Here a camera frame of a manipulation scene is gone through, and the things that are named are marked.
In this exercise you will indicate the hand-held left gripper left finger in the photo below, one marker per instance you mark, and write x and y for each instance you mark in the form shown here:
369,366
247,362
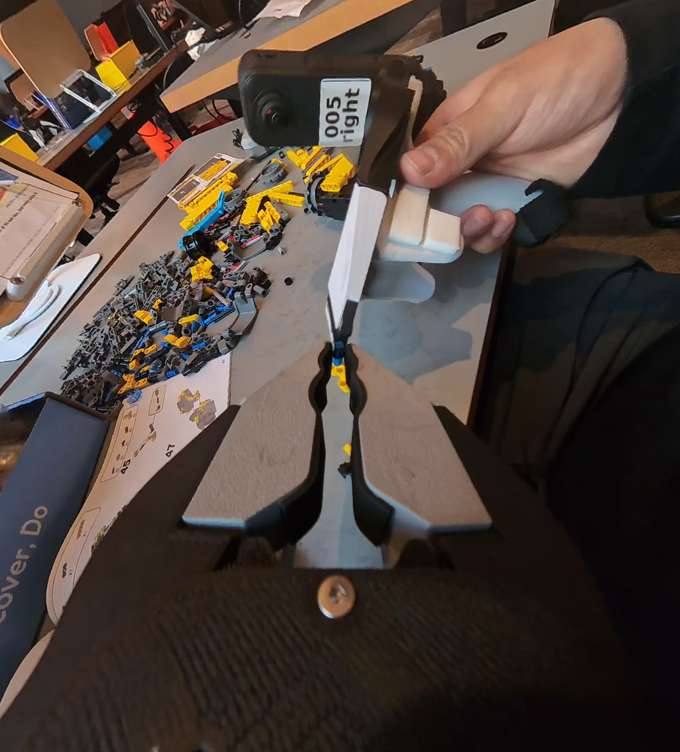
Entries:
257,464

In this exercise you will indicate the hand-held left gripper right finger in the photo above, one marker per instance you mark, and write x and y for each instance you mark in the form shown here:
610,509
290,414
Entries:
416,464

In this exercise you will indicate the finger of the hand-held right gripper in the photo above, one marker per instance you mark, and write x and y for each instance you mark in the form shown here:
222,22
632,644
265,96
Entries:
354,247

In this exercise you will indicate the small blue pin brick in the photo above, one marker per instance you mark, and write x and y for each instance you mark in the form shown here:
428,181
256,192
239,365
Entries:
337,352

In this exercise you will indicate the small yellow connector brick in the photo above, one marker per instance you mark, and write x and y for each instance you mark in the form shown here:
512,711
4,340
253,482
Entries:
340,371

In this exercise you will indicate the person's right forearm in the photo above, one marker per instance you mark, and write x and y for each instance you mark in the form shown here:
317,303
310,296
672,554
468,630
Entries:
668,88

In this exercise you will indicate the long wooden background desk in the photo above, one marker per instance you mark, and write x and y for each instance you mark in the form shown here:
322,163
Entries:
316,35

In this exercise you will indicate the grey desk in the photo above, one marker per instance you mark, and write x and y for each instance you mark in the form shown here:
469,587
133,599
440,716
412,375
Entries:
434,335

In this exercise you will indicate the person's right hand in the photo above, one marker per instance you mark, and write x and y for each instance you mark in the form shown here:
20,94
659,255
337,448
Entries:
522,117

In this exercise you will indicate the grey wheel rim brick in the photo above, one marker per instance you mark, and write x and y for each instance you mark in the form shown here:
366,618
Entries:
272,170

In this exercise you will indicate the pile of yellow beam bricks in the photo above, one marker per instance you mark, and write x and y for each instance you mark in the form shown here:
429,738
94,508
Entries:
263,211

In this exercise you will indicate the open instruction booklet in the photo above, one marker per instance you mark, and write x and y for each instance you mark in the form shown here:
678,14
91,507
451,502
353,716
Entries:
140,435

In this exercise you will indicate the grey curved panel brick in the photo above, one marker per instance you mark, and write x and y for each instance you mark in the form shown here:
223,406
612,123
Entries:
244,305

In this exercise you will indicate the yellow white sticker sheet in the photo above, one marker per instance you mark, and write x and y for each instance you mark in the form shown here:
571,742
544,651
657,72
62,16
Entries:
205,176

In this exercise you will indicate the blue round dish brick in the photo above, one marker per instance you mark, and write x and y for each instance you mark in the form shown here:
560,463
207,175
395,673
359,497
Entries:
131,398

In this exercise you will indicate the blue curved beam brick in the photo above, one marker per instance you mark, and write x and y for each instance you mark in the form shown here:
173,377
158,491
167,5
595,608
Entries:
213,217

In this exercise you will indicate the orange cone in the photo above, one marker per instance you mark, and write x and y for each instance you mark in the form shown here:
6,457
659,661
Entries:
155,138

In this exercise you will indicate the black toy tyre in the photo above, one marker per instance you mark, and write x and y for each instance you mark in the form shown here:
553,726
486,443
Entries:
199,242

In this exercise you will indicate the large yellow box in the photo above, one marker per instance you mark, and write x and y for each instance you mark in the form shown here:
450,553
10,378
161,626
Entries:
118,64

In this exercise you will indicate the pile of dark grey bricks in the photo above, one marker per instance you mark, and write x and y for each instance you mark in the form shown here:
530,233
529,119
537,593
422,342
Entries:
140,329

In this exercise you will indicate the clear acrylic sign holder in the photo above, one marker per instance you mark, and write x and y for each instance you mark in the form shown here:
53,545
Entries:
81,94

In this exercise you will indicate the white panel with logo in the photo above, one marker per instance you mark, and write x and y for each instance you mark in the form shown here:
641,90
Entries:
522,23

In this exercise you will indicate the wooden chair back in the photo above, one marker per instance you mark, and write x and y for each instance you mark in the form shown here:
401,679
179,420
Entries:
40,41

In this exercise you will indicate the dark blue box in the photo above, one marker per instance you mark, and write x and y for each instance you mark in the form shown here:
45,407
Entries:
17,558

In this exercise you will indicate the small yellow box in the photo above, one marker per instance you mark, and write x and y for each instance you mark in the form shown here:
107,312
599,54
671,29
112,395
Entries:
20,145

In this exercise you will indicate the wooden board with printed sheet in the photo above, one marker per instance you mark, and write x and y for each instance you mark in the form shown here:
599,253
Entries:
22,217

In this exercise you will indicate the white flat base plate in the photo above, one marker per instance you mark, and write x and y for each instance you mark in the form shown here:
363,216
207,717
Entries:
69,276

